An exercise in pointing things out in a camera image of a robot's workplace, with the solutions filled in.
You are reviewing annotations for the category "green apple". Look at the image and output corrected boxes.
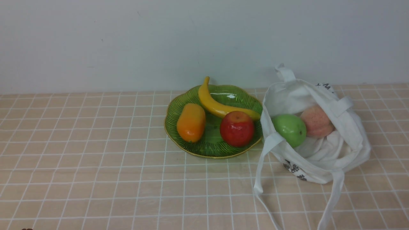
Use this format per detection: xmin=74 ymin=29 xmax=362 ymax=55
xmin=272 ymin=114 xmax=307 ymax=148

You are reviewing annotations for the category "red apple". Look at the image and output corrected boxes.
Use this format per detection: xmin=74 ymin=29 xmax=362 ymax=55
xmin=220 ymin=111 xmax=255 ymax=148

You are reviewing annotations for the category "white cloth tote bag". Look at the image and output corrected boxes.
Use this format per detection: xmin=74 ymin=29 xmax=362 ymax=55
xmin=253 ymin=64 xmax=371 ymax=230

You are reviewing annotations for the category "orange mango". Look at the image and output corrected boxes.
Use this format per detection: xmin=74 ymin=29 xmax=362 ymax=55
xmin=176 ymin=103 xmax=206 ymax=143

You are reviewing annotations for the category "yellow banana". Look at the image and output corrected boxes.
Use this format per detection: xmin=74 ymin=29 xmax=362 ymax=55
xmin=198 ymin=76 xmax=260 ymax=121

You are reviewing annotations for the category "pink peach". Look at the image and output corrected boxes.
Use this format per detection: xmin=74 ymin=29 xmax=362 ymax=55
xmin=300 ymin=105 xmax=335 ymax=139

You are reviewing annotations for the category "green glass fruit plate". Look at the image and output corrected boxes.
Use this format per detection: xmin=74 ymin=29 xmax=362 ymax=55
xmin=164 ymin=85 xmax=263 ymax=159

